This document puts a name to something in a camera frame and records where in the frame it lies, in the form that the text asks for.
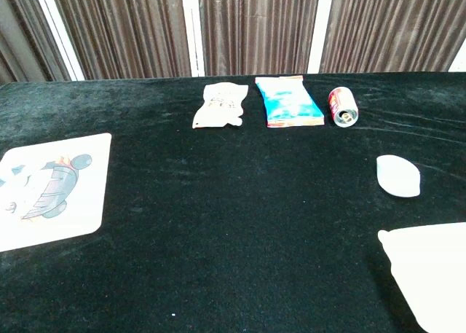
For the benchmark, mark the cartoon character mat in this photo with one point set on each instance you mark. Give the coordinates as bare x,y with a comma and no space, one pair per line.
54,191

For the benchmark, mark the white square pad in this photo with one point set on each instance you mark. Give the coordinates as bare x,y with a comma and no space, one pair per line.
437,274

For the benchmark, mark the black velvet tablecloth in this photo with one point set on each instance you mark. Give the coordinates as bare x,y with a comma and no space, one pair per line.
233,209

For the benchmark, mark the orange spouted drink pouch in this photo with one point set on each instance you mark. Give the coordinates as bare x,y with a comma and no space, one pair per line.
218,107

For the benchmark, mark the blue snack bag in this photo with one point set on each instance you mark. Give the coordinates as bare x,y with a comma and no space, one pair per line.
291,103

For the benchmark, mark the red soda can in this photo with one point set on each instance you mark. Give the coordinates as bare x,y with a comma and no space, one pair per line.
342,105

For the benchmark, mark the brown pleated curtain panel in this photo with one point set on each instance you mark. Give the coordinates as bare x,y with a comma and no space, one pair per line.
22,34
123,27
258,27
393,27

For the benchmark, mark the white partition frame post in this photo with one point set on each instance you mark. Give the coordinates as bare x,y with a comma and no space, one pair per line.
193,30
459,63
320,27
60,34

